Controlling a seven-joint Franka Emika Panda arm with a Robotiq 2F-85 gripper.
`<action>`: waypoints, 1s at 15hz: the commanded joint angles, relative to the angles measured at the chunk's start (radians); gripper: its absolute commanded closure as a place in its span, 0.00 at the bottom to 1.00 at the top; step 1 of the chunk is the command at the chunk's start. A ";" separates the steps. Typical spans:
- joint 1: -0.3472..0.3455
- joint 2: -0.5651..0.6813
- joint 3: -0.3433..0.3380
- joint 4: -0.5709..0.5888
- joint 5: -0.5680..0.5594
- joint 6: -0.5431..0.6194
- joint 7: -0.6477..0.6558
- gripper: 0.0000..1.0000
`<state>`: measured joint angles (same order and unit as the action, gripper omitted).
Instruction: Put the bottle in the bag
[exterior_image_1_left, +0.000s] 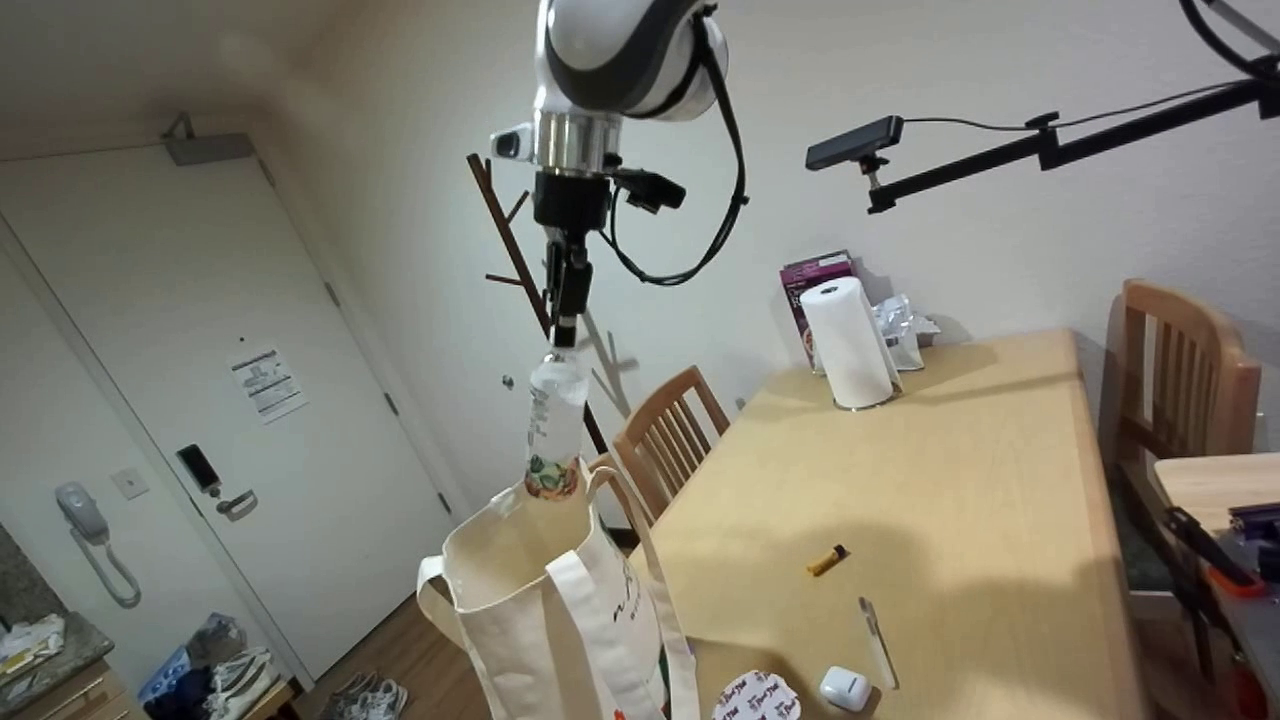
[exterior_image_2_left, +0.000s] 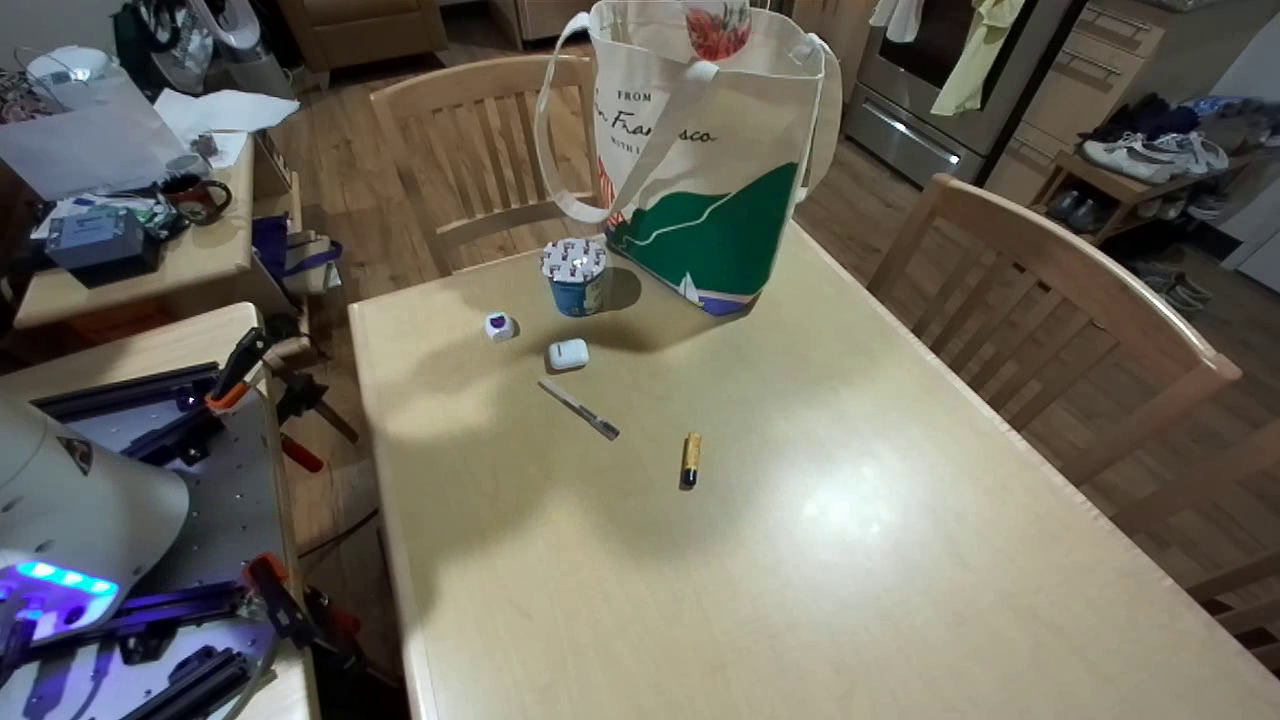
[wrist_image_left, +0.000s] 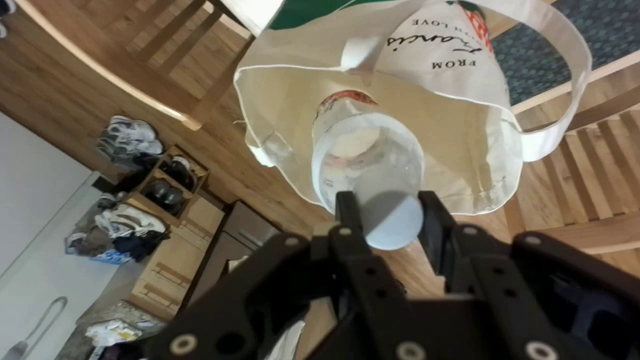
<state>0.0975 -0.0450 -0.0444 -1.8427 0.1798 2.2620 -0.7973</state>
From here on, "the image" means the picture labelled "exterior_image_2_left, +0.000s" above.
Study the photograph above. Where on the wooden shoe rack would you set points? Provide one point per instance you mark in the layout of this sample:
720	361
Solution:
1135	194

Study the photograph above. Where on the light wood side table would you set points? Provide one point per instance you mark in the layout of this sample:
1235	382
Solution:
201	262

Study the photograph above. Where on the white earbuds case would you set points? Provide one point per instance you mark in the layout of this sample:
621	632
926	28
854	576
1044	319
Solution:
568	353

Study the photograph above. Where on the light wood slatted chair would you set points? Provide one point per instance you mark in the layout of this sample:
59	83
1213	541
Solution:
1065	266
1246	584
466	134

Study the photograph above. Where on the grey metal pen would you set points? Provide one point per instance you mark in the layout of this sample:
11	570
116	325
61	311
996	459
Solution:
580	411

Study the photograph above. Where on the stainless steel oven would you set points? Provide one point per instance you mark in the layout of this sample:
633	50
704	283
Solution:
934	127

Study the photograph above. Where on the yellow green hanging towel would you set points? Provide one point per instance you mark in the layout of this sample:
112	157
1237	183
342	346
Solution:
983	60

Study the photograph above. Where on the cream tote bag green print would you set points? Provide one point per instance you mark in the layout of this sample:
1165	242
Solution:
692	163

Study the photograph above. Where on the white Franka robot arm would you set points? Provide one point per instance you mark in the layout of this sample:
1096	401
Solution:
81	506

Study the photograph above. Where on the white sneakers on rack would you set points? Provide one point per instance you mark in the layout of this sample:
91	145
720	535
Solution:
1153	155

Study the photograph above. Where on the purple white bag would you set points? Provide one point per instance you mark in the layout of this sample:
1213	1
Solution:
301	262

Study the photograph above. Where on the pile of shoes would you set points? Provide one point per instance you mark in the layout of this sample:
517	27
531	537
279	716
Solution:
187	35

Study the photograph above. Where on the orange black bar clamp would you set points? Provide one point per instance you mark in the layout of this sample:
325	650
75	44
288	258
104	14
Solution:
243	364

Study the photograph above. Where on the red black bar clamp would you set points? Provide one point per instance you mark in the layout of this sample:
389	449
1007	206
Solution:
285	593

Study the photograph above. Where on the blue cup white lid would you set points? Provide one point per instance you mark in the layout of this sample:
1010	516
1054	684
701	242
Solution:
578	287

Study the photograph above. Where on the robot mounting table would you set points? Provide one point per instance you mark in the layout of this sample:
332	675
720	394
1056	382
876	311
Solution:
227	482

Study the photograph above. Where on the white paper sheet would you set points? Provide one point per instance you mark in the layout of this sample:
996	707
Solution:
223	114

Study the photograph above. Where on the blue grey electronic device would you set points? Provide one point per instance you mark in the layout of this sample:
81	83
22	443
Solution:
93	239

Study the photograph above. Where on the small white purple cap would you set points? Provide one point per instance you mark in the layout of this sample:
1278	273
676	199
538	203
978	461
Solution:
497	325

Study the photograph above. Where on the brown wooden cabinet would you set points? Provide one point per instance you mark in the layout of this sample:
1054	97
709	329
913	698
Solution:
1087	94

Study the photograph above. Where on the grey flat tray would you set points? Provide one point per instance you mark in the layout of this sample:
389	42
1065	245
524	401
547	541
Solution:
81	145

